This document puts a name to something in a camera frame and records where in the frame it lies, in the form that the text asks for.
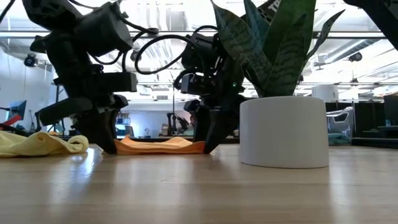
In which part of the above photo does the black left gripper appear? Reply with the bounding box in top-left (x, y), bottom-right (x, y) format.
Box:
top-left (30, 34), bottom-right (129, 155)

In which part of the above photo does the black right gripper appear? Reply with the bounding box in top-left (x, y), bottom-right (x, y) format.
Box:
top-left (183, 58), bottom-right (246, 154)

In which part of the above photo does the orange microfiber towel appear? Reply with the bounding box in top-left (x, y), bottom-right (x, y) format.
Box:
top-left (113, 135), bottom-right (206, 156)

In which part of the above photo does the yellow microfiber towel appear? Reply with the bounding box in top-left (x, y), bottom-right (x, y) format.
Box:
top-left (0, 130), bottom-right (90, 158)

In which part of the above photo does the snake plant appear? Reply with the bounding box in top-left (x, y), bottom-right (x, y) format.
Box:
top-left (210, 0), bottom-right (346, 169)

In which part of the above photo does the blue microfiber towel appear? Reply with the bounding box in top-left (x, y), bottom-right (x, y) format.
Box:
top-left (328, 133), bottom-right (352, 146)

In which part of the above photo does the tilted computer monitor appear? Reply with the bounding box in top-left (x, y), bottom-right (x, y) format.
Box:
top-left (9, 100), bottom-right (27, 122)

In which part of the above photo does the clear plastic bin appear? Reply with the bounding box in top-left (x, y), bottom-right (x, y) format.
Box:
top-left (326, 106), bottom-right (355, 146)

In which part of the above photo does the black screen panel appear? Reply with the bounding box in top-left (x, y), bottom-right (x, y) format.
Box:
top-left (384, 95), bottom-right (398, 127)

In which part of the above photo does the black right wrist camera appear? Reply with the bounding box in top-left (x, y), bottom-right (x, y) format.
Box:
top-left (180, 73), bottom-right (215, 96)

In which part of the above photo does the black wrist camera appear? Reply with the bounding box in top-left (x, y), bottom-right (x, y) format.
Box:
top-left (180, 73), bottom-right (215, 96)
top-left (93, 72), bottom-right (139, 94)

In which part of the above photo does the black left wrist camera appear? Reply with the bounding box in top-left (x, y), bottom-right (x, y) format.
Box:
top-left (93, 72), bottom-right (139, 94)

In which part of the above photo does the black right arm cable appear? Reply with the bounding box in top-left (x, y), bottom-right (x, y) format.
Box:
top-left (134, 24), bottom-right (218, 75)

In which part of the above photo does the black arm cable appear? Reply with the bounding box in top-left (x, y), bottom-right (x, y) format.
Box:
top-left (90, 12), bottom-right (160, 73)
top-left (134, 24), bottom-right (218, 75)

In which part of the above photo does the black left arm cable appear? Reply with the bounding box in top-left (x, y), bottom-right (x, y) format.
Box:
top-left (90, 12), bottom-right (160, 73)

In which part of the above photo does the black aluminium table frame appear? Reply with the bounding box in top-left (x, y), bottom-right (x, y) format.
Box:
top-left (0, 124), bottom-right (398, 149)

